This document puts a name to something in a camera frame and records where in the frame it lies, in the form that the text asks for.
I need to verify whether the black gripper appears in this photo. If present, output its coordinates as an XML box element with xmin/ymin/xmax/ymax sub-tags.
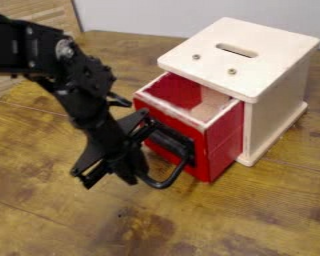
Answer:
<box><xmin>71</xmin><ymin>108</ymin><xmax>149</xmax><ymax>189</ymax></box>

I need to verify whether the black metal drawer handle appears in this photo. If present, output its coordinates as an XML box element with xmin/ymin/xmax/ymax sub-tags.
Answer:
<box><xmin>137</xmin><ymin>119</ymin><xmax>195</xmax><ymax>189</ymax></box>

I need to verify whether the red drawer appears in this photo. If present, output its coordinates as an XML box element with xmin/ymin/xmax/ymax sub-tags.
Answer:
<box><xmin>133</xmin><ymin>72</ymin><xmax>244</xmax><ymax>182</ymax></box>

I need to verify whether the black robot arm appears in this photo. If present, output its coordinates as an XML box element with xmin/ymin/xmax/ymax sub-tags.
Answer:
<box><xmin>0</xmin><ymin>14</ymin><xmax>152</xmax><ymax>188</ymax></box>

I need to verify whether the white wooden box cabinet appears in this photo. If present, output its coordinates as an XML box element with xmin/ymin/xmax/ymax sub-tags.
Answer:
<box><xmin>157</xmin><ymin>17</ymin><xmax>320</xmax><ymax>166</ymax></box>

